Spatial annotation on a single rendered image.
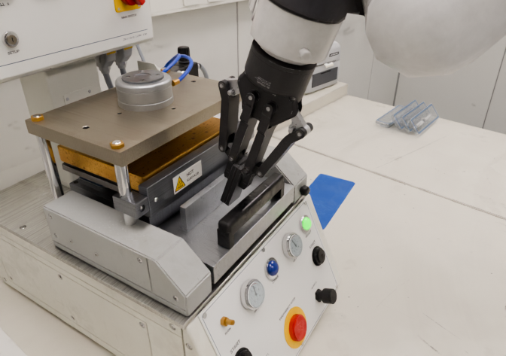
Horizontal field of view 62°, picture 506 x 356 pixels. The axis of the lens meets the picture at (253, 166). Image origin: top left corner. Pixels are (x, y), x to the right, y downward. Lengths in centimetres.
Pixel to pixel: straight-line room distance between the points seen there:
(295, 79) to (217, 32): 111
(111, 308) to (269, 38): 42
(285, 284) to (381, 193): 50
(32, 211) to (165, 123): 31
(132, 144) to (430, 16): 34
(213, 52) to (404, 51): 124
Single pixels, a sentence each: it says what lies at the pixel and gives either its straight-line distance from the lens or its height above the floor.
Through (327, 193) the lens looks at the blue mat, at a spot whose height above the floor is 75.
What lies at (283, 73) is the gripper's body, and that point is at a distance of 45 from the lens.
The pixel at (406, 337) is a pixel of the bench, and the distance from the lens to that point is 78.
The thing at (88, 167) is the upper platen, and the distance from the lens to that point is 63.
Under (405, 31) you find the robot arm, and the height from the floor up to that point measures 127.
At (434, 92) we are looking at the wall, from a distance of 309.
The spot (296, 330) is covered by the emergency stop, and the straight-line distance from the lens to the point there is 69.
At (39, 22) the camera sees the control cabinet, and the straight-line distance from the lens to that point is 68.
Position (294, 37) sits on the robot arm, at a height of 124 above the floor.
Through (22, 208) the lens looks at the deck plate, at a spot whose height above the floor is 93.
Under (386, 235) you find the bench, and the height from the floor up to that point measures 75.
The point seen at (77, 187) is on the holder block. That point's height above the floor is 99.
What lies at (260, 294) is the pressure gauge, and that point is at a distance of 61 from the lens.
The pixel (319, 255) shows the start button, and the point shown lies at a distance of 75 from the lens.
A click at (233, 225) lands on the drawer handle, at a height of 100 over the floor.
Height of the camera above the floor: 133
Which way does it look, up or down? 30 degrees down
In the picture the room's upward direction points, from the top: straight up
